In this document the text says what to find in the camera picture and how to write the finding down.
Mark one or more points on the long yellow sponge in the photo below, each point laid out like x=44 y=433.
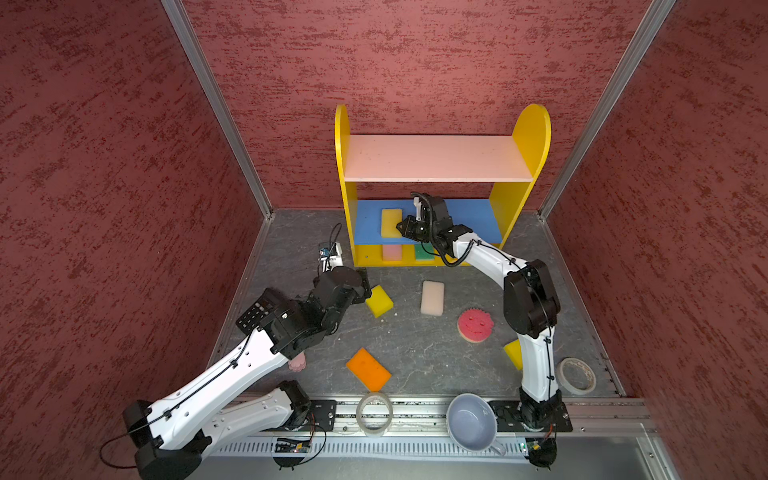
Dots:
x=390 y=218

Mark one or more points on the small yellow square sponge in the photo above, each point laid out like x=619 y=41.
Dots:
x=379 y=302

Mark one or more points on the beige white sponge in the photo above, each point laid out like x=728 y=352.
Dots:
x=432 y=299

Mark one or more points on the clear tape roll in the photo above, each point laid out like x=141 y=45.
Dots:
x=374 y=414

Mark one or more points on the aluminium front rail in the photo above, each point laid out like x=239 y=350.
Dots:
x=426 y=416

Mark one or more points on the lavender mug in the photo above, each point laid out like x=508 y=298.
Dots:
x=472 y=424

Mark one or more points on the yellow sponge far right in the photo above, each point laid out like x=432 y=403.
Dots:
x=513 y=351

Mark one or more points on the yellow shelf pink blue boards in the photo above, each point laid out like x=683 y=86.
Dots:
x=511 y=164

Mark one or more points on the green sponge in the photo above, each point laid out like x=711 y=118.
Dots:
x=424 y=252

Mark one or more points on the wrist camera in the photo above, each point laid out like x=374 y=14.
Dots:
x=329 y=256
x=420 y=211

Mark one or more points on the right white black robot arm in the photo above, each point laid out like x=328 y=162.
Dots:
x=530 y=300

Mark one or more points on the black calculator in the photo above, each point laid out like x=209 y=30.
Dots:
x=261 y=312

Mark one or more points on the orange sponge left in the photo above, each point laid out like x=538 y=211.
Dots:
x=368 y=370

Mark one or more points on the round pink smiley sponge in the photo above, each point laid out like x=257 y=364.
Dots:
x=475 y=325

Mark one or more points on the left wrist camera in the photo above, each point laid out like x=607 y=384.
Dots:
x=329 y=256

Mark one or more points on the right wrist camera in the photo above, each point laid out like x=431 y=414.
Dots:
x=420 y=211

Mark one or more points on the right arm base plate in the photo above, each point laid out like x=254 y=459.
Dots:
x=509 y=420

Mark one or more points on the beige masking tape roll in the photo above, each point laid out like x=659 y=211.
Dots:
x=575 y=376

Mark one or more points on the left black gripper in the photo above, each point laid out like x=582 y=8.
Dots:
x=363 y=290

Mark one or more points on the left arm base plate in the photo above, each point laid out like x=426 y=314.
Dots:
x=308 y=416

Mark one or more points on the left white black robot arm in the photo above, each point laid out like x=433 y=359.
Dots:
x=174 y=434

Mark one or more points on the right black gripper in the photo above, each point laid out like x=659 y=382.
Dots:
x=410 y=222

